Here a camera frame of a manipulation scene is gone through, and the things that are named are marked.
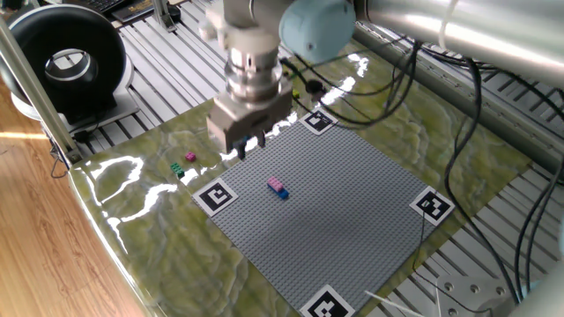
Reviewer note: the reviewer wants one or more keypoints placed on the grey Lego baseplate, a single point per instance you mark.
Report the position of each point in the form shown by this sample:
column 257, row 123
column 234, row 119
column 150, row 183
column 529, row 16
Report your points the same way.
column 343, row 211

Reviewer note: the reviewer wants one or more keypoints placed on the silver UR5 robot arm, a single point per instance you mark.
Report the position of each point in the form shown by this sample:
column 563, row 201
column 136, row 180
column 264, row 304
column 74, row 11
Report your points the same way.
column 317, row 26

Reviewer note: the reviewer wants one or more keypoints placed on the spiral pattern fiducial marker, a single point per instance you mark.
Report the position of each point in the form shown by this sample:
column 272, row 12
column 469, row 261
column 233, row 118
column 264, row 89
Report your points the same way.
column 215, row 196

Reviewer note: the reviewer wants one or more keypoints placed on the blue long Lego brick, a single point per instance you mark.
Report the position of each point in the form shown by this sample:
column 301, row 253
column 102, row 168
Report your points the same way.
column 284, row 194

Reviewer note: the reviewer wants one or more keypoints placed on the black white fiducial marker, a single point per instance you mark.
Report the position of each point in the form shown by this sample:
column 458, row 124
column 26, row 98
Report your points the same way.
column 327, row 306
column 318, row 122
column 432, row 206

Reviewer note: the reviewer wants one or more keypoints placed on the magenta small Lego brick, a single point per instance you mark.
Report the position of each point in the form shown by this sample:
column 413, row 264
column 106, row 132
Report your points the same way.
column 190, row 157

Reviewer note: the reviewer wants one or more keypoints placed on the light pink Lego brick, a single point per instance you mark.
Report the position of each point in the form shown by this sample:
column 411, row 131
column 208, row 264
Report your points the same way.
column 275, row 184

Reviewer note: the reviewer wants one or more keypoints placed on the dark green Lego brick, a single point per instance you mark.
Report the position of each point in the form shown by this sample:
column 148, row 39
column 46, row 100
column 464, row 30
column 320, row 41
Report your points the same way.
column 177, row 170

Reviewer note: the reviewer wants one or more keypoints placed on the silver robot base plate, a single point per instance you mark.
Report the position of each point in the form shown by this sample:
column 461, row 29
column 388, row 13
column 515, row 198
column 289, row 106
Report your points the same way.
column 462, row 295

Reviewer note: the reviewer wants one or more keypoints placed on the aluminium frame profile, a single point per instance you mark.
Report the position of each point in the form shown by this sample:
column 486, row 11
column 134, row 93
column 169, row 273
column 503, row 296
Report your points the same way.
column 31, row 88

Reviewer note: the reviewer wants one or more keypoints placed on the black notebook gold print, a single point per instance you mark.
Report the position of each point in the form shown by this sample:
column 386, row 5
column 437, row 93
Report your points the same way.
column 132, row 9

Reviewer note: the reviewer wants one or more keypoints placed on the silver Schunk gripper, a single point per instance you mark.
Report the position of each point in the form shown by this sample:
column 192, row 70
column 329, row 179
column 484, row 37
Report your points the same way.
column 247, row 119

